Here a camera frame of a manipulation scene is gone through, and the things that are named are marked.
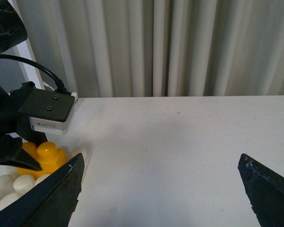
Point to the grey pleated curtain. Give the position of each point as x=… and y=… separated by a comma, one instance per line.
x=123, y=48

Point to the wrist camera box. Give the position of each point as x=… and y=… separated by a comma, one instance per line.
x=49, y=112

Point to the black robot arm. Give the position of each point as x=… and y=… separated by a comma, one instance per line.
x=13, y=32

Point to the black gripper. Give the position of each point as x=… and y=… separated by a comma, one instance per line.
x=13, y=121

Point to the right-camera right gripper black left finger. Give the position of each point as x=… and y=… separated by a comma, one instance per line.
x=51, y=203

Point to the right-camera right gripper black right finger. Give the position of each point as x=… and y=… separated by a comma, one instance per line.
x=265, y=190

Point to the yellow two-stud toy block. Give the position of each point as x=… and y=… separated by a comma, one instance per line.
x=47, y=155

